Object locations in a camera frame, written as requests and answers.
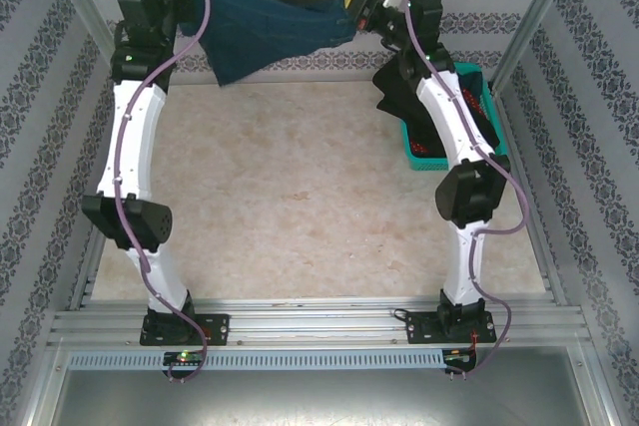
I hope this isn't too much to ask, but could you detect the aluminium side rail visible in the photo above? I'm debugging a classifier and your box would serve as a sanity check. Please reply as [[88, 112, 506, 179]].
[[68, 91, 144, 311], [493, 90, 569, 307]]

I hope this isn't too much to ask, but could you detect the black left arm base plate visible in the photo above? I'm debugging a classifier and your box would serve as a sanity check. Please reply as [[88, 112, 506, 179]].
[[139, 313, 231, 347]]

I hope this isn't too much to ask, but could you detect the left circuit board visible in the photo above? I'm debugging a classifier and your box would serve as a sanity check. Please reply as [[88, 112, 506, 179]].
[[163, 351, 204, 366]]

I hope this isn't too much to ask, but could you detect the steel sheet panel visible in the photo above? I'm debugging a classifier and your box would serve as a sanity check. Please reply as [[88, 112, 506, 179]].
[[29, 368, 613, 426]]

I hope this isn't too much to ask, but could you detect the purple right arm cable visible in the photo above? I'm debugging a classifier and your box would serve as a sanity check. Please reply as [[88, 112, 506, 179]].
[[396, 0, 531, 378]]

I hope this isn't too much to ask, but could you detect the circuit board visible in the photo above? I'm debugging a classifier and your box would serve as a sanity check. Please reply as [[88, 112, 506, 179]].
[[445, 348, 478, 365], [163, 351, 204, 366]]

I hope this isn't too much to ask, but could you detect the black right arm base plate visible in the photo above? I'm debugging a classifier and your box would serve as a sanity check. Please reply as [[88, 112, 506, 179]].
[[404, 309, 498, 346]]

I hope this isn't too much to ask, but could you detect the teal plastic basket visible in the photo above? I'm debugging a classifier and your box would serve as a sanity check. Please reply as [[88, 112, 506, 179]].
[[400, 61, 511, 172]]

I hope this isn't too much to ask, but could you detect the right circuit board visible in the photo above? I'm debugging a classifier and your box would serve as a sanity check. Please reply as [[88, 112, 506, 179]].
[[445, 348, 478, 365]]

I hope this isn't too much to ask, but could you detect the aluminium mounting rail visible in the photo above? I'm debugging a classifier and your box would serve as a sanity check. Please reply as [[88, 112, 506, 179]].
[[47, 295, 593, 350]]

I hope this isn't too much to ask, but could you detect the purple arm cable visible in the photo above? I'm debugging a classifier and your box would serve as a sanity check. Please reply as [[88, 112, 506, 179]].
[[113, 0, 211, 382], [396, 0, 531, 378]]

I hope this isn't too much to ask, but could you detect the aluminium frame post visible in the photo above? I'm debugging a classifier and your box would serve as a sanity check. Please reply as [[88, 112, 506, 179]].
[[490, 0, 586, 93], [38, 0, 145, 101]]

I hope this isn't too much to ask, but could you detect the grey slotted cable duct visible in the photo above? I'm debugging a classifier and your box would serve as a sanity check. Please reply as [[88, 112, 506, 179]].
[[67, 348, 445, 371]]

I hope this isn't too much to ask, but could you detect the black skirt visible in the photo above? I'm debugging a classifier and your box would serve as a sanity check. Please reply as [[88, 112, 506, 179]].
[[371, 54, 502, 156]]

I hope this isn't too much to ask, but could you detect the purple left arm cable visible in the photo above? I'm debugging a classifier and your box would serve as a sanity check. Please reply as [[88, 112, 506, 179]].
[[113, 0, 211, 382]]

